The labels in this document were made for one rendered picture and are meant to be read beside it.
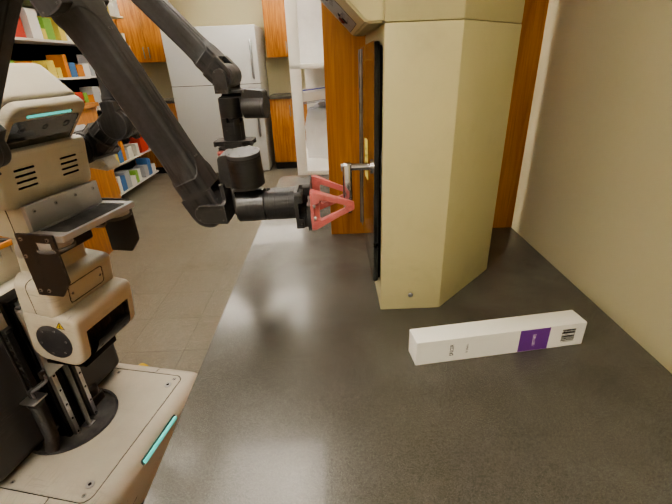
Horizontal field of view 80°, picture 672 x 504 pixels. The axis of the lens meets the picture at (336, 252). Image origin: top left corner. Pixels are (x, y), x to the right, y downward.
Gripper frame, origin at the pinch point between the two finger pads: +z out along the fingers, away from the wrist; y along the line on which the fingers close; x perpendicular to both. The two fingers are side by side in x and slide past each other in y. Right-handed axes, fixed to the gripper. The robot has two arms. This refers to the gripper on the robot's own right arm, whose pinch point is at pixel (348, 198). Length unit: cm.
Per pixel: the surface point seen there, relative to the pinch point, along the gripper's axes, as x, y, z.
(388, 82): -19.0, -5.4, 6.5
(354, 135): -5.6, 31.6, 3.2
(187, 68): -25, 483, -179
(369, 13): -27.8, -5.4, 3.9
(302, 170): 22, 111, -17
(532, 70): -18, 32, 45
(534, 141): -1, 33, 48
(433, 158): -7.5, -5.4, 13.5
